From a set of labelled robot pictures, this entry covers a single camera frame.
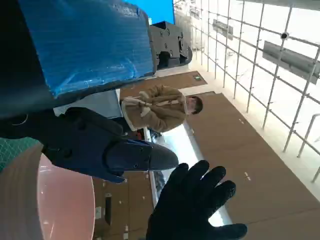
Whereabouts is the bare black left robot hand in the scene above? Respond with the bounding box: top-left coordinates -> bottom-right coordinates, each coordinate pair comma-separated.
0,0 -> 193,185

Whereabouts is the blue-screen monitor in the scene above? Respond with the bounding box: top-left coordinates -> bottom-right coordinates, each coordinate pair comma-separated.
124,0 -> 175,26

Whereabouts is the pink bowl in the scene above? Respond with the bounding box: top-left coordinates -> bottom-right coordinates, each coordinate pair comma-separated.
0,142 -> 96,240

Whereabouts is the person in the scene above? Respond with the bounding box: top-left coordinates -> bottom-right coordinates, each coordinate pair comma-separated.
120,84 -> 204,133

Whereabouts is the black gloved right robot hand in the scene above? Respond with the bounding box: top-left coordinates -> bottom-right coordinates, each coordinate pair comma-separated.
146,159 -> 248,240

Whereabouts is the grey ceiling lamp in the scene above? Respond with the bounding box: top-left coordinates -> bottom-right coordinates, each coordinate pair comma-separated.
262,40 -> 320,85
212,19 -> 235,41

